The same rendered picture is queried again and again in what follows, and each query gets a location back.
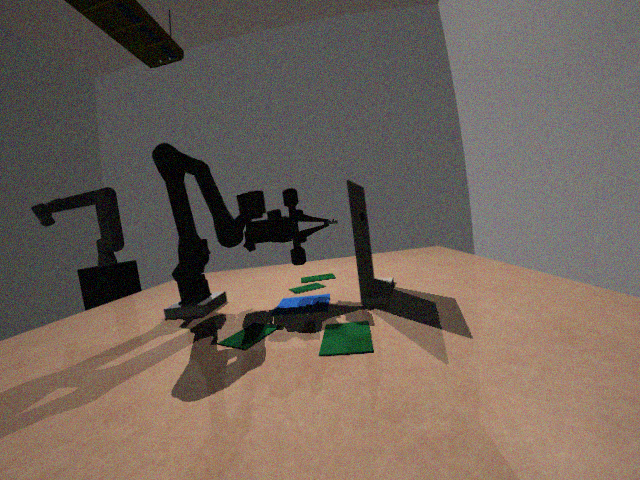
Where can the blue square mat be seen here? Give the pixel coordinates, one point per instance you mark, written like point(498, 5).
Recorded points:
point(292, 305)

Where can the green square mat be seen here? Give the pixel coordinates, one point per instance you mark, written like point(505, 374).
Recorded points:
point(346, 338)

